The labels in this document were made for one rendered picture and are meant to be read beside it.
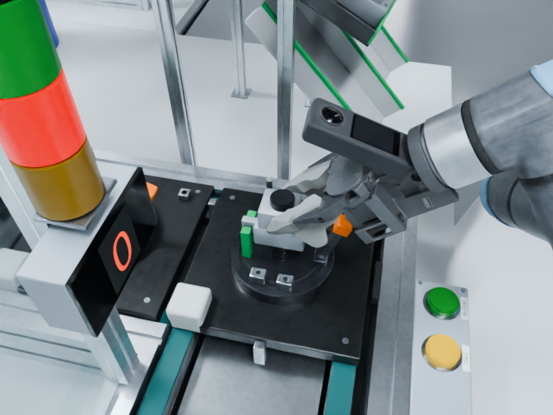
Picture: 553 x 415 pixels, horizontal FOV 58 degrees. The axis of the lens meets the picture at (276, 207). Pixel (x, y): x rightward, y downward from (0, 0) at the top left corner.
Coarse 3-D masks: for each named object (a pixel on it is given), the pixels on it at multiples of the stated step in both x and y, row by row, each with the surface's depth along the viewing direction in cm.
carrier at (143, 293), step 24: (168, 192) 77; (192, 192) 77; (168, 216) 74; (192, 216) 74; (168, 240) 71; (192, 240) 72; (144, 264) 68; (168, 264) 68; (144, 288) 65; (168, 288) 65; (120, 312) 64; (144, 312) 63
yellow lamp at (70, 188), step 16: (64, 160) 31; (80, 160) 32; (32, 176) 31; (48, 176) 31; (64, 176) 32; (80, 176) 33; (96, 176) 35; (32, 192) 33; (48, 192) 32; (64, 192) 33; (80, 192) 33; (96, 192) 35; (48, 208) 34; (64, 208) 34; (80, 208) 34
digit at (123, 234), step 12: (120, 216) 39; (120, 228) 39; (132, 228) 41; (108, 240) 37; (120, 240) 39; (132, 240) 42; (108, 252) 38; (120, 252) 40; (132, 252) 42; (108, 264) 38; (120, 264) 40; (132, 264) 42; (120, 276) 40; (120, 288) 41
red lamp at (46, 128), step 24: (24, 96) 28; (48, 96) 28; (72, 96) 31; (0, 120) 28; (24, 120) 28; (48, 120) 29; (72, 120) 31; (24, 144) 29; (48, 144) 30; (72, 144) 31
